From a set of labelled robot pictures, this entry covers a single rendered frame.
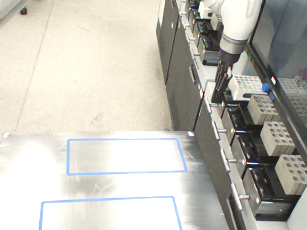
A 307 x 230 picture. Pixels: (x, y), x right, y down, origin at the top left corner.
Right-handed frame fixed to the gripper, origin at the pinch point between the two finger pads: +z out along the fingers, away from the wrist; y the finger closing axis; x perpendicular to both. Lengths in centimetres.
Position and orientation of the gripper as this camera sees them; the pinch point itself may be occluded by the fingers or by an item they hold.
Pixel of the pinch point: (216, 95)
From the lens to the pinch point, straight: 152.1
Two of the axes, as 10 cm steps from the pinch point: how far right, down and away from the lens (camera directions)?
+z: -1.5, 7.7, 6.2
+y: -0.8, -6.4, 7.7
